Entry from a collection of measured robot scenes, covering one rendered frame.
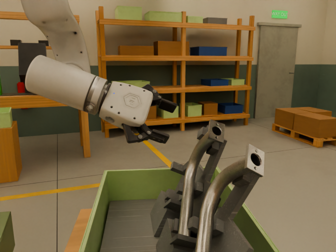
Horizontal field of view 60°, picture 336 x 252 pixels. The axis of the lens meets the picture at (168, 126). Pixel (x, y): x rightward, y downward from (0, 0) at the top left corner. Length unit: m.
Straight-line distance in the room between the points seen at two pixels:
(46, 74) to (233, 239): 0.50
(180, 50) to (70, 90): 4.99
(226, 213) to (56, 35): 0.54
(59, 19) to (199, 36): 5.77
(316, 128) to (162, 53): 2.88
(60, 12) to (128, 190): 0.68
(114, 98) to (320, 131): 4.69
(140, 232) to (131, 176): 0.23
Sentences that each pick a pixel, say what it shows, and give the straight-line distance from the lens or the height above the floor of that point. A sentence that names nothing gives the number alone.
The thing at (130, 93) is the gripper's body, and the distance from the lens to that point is 0.66.
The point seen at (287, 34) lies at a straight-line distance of 7.54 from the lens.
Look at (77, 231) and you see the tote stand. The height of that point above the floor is 0.79.
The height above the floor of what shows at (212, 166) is 1.08.
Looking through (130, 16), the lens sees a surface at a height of 2.08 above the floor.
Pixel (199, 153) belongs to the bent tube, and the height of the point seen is 1.11.
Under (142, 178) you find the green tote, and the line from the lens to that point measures 1.08.
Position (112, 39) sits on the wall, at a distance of 5.78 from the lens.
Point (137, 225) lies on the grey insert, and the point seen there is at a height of 0.85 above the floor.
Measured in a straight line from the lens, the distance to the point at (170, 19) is 5.52.
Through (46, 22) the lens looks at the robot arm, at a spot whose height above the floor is 1.42.
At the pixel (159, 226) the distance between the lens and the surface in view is 0.88.
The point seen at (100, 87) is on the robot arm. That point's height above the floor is 1.29.
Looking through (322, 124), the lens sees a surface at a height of 0.36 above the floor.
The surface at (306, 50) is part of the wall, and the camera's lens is 8.03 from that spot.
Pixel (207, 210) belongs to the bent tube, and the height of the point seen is 1.04.
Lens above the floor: 1.35
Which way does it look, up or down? 13 degrees down
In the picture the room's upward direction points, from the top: straight up
